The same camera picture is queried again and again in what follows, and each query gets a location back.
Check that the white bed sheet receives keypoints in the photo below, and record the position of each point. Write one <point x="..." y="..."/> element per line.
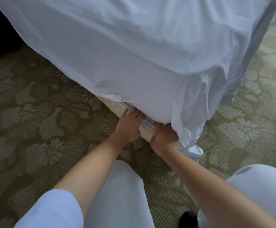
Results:
<point x="142" y="49"/>

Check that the person's right hand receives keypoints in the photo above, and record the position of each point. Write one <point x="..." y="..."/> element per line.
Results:
<point x="164" y="137"/>

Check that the person's left forearm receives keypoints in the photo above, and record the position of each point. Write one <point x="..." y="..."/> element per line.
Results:
<point x="88" y="173"/>

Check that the person's left hand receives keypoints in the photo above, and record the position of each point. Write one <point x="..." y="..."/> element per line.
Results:
<point x="128" y="126"/>

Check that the person's black right shoe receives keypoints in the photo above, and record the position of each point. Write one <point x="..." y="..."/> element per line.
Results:
<point x="188" y="219"/>

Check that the person's right forearm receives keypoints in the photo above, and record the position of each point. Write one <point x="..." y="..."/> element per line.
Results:
<point x="214" y="192"/>

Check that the person's white shirt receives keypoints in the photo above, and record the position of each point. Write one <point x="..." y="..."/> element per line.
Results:
<point x="50" y="211"/>

